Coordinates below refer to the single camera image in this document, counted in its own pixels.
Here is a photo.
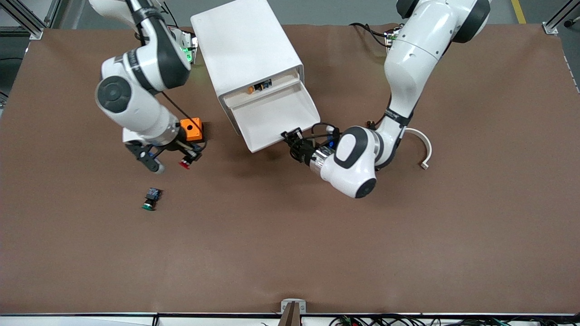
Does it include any white plastic drawer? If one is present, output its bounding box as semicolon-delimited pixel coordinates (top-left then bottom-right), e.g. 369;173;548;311
221;69;300;107
224;77;321;153

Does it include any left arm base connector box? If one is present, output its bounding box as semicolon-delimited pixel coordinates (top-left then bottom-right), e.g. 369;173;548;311
384;26;404;48

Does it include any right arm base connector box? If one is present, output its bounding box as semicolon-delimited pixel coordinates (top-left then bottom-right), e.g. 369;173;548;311
179;28;199;64

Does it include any white drawer cabinet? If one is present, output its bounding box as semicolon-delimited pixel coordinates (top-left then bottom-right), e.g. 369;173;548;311
190;0;305;136

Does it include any orange box with hole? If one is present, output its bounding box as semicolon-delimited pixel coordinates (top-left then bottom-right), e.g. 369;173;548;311
180;117;204;144

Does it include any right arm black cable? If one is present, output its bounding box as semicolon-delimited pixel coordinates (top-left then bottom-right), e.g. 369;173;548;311
159;90;208;152

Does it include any green push button switch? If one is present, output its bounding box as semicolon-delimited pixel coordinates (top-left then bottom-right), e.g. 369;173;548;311
142;187;162;211

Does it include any yellow push button switch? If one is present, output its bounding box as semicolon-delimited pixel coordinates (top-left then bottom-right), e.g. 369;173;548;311
246;79;272;95

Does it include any white curved plastic bracket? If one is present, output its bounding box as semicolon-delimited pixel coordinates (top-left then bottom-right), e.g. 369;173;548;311
403;128;433;170

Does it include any black base cable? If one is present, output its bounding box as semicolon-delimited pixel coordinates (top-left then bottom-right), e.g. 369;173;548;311
349;22;391;48

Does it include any grey metal bracket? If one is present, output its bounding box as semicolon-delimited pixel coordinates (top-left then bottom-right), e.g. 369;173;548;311
281;299;307;314

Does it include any aluminium frame profile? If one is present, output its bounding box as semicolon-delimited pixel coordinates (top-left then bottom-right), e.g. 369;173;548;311
542;0;580;35
0;0;62;40

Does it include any tangled cable bundle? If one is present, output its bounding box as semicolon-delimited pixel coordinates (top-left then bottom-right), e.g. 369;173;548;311
329;315;580;326

